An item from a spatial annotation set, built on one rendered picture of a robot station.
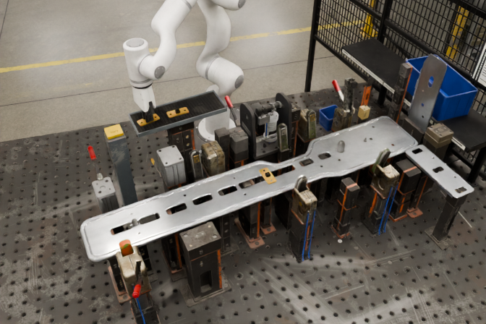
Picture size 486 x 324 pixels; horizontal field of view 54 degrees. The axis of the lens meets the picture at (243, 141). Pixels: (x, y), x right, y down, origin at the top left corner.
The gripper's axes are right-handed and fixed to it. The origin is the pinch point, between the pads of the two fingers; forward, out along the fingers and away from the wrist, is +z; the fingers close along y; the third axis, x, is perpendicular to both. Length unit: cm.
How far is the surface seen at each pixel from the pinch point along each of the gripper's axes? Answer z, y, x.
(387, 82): 16, 24, 112
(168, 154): 7.5, 16.7, -0.8
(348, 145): 19, 44, 67
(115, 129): 2.4, -2.5, -12.8
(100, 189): 12.7, 13.7, -27.6
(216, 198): 18.5, 37.0, 6.8
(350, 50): 16, -7, 118
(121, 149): 9.7, 1.4, -13.2
